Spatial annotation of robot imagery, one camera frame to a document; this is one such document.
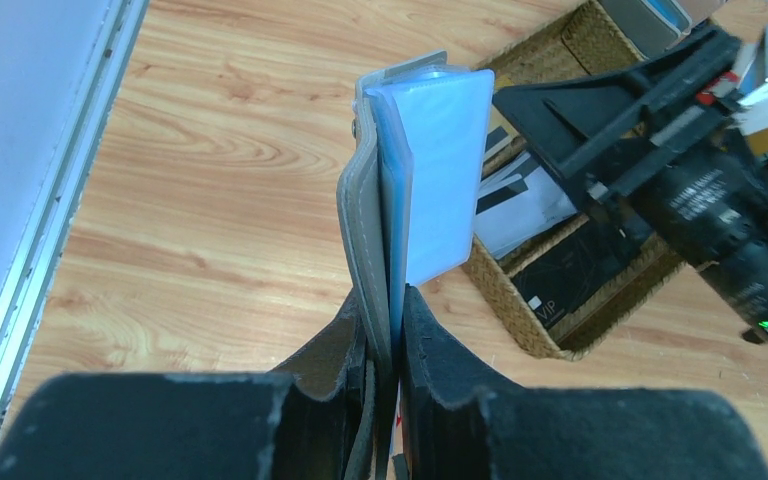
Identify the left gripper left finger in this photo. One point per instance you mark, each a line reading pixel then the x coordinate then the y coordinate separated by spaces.
pixel 310 417

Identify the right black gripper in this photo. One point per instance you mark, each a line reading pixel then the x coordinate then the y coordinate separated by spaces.
pixel 659 138

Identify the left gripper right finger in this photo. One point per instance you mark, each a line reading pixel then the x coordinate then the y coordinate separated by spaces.
pixel 462 419

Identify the black white cards stack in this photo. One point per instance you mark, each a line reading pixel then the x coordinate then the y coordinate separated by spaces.
pixel 518 202

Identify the woven divided basket tray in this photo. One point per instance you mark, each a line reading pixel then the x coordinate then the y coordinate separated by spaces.
pixel 582 42

